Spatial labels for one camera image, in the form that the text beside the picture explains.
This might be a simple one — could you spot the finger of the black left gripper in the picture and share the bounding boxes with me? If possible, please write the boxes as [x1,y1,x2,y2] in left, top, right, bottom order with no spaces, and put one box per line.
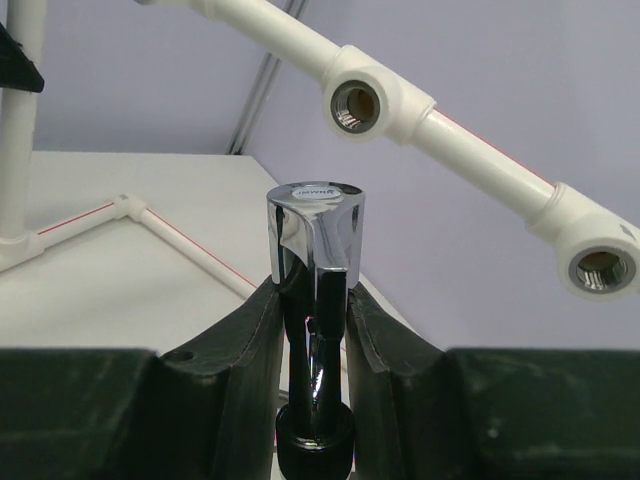
[0,25,45,93]

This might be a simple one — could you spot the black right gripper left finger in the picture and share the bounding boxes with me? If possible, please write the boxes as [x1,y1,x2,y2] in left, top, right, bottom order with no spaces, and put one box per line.
[1,280,283,479]

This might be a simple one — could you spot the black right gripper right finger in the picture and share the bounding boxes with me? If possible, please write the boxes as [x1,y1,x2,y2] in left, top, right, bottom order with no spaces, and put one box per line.
[346,286,639,479]

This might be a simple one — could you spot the chrome water faucet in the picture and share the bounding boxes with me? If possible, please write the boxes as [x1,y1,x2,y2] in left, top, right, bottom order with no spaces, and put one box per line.
[266,181,365,479]

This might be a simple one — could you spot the white PVC pipe frame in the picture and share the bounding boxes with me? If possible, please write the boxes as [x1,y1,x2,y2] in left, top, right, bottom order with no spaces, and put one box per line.
[0,0,640,304]

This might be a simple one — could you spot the aluminium frame post left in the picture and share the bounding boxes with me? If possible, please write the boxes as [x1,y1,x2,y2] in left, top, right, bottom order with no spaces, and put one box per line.
[226,53,281,155]

